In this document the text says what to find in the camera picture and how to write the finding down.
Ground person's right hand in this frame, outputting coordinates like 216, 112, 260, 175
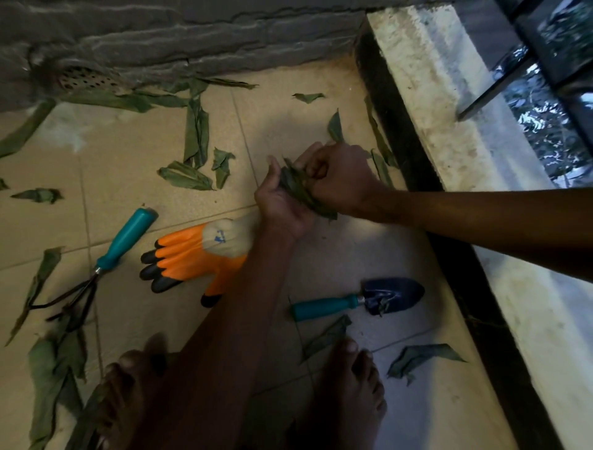
294, 142, 388, 218

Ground person's left forearm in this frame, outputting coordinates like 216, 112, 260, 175
122, 227, 306, 450

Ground teal handled hand rake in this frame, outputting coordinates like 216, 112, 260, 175
28, 207, 159, 333

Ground green trees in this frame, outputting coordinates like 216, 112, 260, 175
490, 0, 593, 189

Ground orange black work glove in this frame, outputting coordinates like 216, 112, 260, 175
140, 216, 256, 308

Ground person's left foot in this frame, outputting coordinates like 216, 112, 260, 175
97, 348, 170, 450

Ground person's right forearm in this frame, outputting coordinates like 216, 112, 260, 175
366, 187, 593, 284

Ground wide teal handled trowel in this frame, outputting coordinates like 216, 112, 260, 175
290, 277, 426, 323

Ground person's left hand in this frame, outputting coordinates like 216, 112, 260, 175
254, 141, 325, 243

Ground black metal railing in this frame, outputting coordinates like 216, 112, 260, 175
456, 0, 593, 161

